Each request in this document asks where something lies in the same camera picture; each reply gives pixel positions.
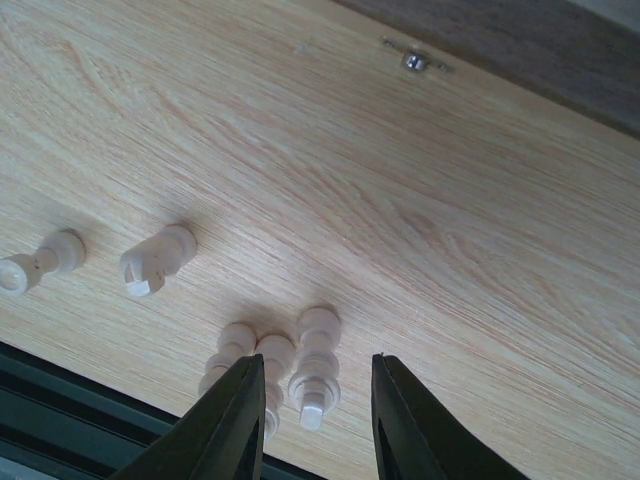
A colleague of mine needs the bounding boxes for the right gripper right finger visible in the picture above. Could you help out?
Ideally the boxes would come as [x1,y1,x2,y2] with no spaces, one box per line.
[371,354,526,480]

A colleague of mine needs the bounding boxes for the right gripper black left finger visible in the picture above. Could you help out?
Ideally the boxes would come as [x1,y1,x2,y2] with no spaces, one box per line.
[112,354,266,480]

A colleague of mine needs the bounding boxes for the light piece front centre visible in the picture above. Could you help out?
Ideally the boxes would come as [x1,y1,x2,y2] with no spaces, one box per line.
[1,230,86,296]

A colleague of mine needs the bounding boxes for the light piece front pair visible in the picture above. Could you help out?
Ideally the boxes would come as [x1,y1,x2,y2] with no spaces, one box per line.
[256,334,295,441]

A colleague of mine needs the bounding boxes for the board metal clasp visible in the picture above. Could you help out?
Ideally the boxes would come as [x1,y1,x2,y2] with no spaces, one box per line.
[381,36,454,73]

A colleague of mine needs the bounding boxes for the light piece front tall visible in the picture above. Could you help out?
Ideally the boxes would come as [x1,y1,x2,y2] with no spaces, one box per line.
[288,307,341,431]

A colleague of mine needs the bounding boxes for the wooden chess board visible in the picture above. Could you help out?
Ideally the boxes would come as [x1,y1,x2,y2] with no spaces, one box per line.
[343,0,639,137]

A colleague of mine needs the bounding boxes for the light piece front centre two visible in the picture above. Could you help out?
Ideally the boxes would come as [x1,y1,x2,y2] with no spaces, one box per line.
[119,225,197,297]

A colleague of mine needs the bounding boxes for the light piece beside pair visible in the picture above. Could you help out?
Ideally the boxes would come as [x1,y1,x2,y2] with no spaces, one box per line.
[198,323,256,396]

